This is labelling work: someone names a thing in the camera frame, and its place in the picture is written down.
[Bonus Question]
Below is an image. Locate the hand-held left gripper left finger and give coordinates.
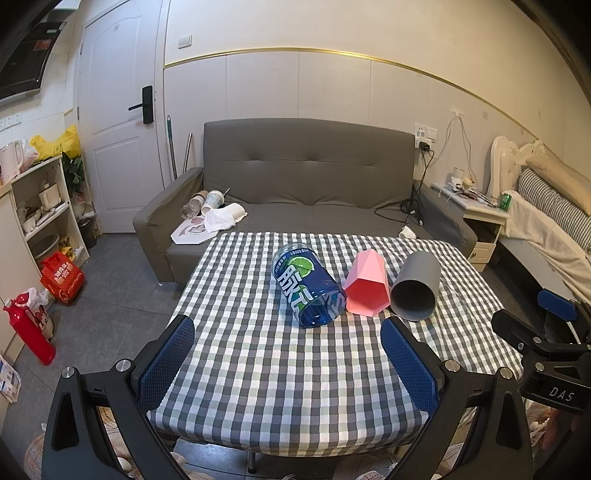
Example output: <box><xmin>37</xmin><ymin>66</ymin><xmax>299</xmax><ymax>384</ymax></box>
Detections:
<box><xmin>41</xmin><ymin>315</ymin><xmax>197</xmax><ymax>480</ymax></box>

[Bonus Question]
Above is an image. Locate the mop with green handle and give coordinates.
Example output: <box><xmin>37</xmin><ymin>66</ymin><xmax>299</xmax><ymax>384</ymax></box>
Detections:
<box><xmin>166</xmin><ymin>115</ymin><xmax>178</xmax><ymax>182</ymax></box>

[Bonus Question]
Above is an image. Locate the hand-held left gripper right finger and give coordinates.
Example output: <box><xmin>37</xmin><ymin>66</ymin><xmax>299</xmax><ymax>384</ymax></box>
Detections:
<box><xmin>379</xmin><ymin>316</ymin><xmax>534</xmax><ymax>480</ymax></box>

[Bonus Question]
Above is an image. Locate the white printed plastic bag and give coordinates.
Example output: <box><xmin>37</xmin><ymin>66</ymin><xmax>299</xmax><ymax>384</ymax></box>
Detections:
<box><xmin>16</xmin><ymin>287</ymin><xmax>55</xmax><ymax>342</ymax></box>

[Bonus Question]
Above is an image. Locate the grey sofa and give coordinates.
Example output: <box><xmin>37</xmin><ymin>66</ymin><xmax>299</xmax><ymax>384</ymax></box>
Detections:
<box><xmin>133</xmin><ymin>119</ymin><xmax>478</xmax><ymax>284</ymax></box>

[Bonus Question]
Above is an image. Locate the pink faceted cup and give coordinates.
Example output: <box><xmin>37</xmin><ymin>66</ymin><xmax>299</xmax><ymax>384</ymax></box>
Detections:
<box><xmin>344</xmin><ymin>249</ymin><xmax>393</xmax><ymax>319</ymax></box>

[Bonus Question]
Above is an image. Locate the blue printed plastic cup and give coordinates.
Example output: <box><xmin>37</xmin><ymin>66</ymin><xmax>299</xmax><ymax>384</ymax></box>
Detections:
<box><xmin>271</xmin><ymin>241</ymin><xmax>348</xmax><ymax>329</ymax></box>

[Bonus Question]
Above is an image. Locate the printed cardboard box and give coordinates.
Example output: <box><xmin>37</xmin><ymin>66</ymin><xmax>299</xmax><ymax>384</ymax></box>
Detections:
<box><xmin>0</xmin><ymin>354</ymin><xmax>23</xmax><ymax>402</ymax></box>

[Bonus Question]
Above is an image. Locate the white shelf unit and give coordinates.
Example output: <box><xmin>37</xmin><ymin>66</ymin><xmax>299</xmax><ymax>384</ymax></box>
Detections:
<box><xmin>9</xmin><ymin>154</ymin><xmax>90</xmax><ymax>278</ymax></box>

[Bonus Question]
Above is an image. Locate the black cable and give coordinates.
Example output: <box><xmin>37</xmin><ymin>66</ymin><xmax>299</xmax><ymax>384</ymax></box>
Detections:
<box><xmin>374</xmin><ymin>148</ymin><xmax>435</xmax><ymax>227</ymax></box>

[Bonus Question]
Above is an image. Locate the black trash bin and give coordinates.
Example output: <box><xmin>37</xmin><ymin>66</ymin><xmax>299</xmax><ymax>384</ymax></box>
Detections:
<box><xmin>78</xmin><ymin>218</ymin><xmax>98</xmax><ymax>250</ymax></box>

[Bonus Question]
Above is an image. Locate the red shopping bag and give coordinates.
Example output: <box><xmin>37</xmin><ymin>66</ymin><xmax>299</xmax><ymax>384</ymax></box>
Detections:
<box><xmin>40</xmin><ymin>251</ymin><xmax>86</xmax><ymax>306</ymax></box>

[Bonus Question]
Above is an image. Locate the grey cup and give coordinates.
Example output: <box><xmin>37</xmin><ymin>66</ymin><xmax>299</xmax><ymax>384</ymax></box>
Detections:
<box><xmin>390</xmin><ymin>250</ymin><xmax>438</xmax><ymax>322</ymax></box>

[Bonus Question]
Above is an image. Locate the bed with striped pillow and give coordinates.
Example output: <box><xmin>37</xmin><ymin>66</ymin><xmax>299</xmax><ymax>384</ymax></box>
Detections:
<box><xmin>501</xmin><ymin>190</ymin><xmax>591</xmax><ymax>301</ymax></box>

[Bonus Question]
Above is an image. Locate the white nightstand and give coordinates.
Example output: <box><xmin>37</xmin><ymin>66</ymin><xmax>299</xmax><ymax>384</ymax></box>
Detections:
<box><xmin>431</xmin><ymin>182</ymin><xmax>513</xmax><ymax>273</ymax></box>

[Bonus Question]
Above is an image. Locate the red bottle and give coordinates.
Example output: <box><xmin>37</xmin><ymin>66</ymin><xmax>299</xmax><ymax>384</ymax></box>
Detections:
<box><xmin>4</xmin><ymin>298</ymin><xmax>57</xmax><ymax>366</ymax></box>

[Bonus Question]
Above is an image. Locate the white cloth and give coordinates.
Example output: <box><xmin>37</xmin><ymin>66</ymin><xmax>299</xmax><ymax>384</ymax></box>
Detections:
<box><xmin>203</xmin><ymin>208</ymin><xmax>241</xmax><ymax>233</ymax></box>

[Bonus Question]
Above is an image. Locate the white bed headboard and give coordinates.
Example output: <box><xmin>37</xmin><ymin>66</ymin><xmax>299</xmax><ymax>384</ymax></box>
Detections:
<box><xmin>489</xmin><ymin>136</ymin><xmax>546</xmax><ymax>199</ymax></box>

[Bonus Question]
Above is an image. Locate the black door lock handle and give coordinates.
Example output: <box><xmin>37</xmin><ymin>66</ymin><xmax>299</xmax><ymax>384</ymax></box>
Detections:
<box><xmin>128</xmin><ymin>85</ymin><xmax>154</xmax><ymax>124</ymax></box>

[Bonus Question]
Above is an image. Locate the green plant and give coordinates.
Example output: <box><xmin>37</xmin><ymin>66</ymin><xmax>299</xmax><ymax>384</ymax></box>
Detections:
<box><xmin>62</xmin><ymin>154</ymin><xmax>86</xmax><ymax>195</ymax></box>

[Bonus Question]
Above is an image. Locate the black range hood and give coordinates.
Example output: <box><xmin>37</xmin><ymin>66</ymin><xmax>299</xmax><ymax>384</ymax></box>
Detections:
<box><xmin>0</xmin><ymin>9</ymin><xmax>68</xmax><ymax>104</ymax></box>

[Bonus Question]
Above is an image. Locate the checkered tablecloth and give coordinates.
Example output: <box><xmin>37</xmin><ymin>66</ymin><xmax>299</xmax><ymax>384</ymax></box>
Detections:
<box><xmin>148</xmin><ymin>231</ymin><xmax>525</xmax><ymax>462</ymax></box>

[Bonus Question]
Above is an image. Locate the paper cup with straw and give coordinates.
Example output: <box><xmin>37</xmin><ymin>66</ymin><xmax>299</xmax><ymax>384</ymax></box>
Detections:
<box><xmin>202</xmin><ymin>187</ymin><xmax>232</xmax><ymax>215</ymax></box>

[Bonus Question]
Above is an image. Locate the beige pillow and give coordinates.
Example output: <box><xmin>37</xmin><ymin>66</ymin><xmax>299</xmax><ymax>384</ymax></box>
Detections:
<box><xmin>526</xmin><ymin>148</ymin><xmax>591</xmax><ymax>201</ymax></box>

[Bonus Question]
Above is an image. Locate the clear plastic bottle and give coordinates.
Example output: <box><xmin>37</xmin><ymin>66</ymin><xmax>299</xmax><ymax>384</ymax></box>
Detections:
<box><xmin>180</xmin><ymin>194</ymin><xmax>206</xmax><ymax>220</ymax></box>

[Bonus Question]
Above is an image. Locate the white cable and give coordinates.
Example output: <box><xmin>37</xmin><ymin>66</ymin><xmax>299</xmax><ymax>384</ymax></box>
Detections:
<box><xmin>434</xmin><ymin>108</ymin><xmax>476</xmax><ymax>185</ymax></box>

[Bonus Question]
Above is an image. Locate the pink kettle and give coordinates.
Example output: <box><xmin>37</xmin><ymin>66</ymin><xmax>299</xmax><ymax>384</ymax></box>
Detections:
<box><xmin>0</xmin><ymin>141</ymin><xmax>24</xmax><ymax>183</ymax></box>

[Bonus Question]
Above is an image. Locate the white printed paper board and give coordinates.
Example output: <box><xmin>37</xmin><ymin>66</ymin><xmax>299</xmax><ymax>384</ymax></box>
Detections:
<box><xmin>171</xmin><ymin>217</ymin><xmax>218</xmax><ymax>245</ymax></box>

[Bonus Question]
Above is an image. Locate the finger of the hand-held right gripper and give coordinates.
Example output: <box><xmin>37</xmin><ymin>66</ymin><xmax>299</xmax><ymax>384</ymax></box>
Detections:
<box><xmin>492</xmin><ymin>308</ymin><xmax>591</xmax><ymax>365</ymax></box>
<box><xmin>537</xmin><ymin>289</ymin><xmax>591</xmax><ymax>344</ymax></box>

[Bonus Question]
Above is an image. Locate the striped pillow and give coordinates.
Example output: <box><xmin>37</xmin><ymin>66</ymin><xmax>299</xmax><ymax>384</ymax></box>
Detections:
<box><xmin>516</xmin><ymin>168</ymin><xmax>591</xmax><ymax>252</ymax></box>

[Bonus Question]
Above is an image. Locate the white door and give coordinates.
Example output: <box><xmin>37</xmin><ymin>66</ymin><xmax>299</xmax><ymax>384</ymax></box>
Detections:
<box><xmin>76</xmin><ymin>2</ymin><xmax>167</xmax><ymax>235</ymax></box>

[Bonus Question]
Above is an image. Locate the yellow plastic bag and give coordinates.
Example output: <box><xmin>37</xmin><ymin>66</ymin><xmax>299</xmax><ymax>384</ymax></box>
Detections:
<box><xmin>30</xmin><ymin>126</ymin><xmax>81</xmax><ymax>161</ymax></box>

